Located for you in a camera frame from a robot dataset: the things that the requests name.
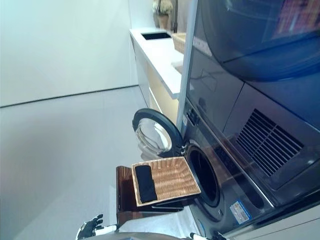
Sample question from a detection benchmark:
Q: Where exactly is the glossy brown curved stool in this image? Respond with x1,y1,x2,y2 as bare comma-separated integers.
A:
115,164,186,223

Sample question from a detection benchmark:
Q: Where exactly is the dark grey washing machine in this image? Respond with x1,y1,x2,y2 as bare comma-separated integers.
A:
174,97,276,233

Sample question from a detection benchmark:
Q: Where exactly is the round glass washing machine door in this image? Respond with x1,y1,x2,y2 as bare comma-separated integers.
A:
131,108,187,157

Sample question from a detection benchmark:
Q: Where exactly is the silver robot torso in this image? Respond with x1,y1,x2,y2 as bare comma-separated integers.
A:
109,232,191,240

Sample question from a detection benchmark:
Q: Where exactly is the white cabinet side panel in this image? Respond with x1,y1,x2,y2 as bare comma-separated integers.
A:
176,0,200,131

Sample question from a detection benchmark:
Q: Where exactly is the blue bordered label sticker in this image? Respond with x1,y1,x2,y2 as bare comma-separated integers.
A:
229,201,252,222

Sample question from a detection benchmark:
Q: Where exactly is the black inset sink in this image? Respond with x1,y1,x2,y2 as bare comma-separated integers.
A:
140,31,172,41

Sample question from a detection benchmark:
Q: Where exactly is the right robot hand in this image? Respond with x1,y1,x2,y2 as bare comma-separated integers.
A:
189,232,224,240

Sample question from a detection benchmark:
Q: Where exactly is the white counter cabinet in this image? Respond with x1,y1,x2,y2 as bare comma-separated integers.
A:
129,28,187,121

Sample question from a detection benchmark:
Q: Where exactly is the dark tall faucet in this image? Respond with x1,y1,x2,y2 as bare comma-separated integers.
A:
171,0,180,33

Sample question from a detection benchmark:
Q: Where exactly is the small wicker basket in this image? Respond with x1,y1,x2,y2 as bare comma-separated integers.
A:
171,32,187,54

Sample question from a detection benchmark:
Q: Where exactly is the potted plant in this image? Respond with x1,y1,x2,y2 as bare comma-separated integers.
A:
152,0,174,30

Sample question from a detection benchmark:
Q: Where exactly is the black garment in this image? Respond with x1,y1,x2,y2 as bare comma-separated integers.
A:
134,164,158,203

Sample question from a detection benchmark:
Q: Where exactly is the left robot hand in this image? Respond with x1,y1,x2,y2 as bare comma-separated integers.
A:
77,213,119,237

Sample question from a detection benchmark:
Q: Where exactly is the dark dryer with vent grille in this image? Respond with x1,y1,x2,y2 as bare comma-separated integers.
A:
186,0,320,201

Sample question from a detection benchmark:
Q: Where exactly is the rectangular wicker laundry basket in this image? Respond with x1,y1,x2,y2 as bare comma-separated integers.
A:
131,156,202,208

